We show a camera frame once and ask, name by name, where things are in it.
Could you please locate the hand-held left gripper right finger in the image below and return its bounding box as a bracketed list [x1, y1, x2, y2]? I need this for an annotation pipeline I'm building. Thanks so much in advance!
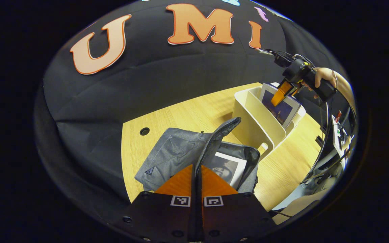
[197, 165, 278, 242]

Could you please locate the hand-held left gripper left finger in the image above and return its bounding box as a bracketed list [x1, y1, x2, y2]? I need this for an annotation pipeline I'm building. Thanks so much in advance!
[111, 164, 197, 242]

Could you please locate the blue cover book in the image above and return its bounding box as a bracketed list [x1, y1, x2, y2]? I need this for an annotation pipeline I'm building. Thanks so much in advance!
[260, 83, 302, 129]

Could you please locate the white bookshelf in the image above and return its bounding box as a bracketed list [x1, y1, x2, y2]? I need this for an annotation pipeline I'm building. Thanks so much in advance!
[231, 82, 307, 161]

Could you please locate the portrait cover book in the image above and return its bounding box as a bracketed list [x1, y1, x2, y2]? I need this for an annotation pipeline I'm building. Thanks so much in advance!
[203, 152, 248, 190]

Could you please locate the grey schoolbag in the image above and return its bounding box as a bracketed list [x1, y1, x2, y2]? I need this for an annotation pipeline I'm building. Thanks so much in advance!
[134, 117, 261, 194]

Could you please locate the white control box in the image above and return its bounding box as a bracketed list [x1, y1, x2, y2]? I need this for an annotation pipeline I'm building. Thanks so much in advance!
[331, 114, 351, 156]

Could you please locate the black backdrop cloth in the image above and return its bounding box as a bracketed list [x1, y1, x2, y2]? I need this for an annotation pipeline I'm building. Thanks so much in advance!
[33, 0, 350, 224]

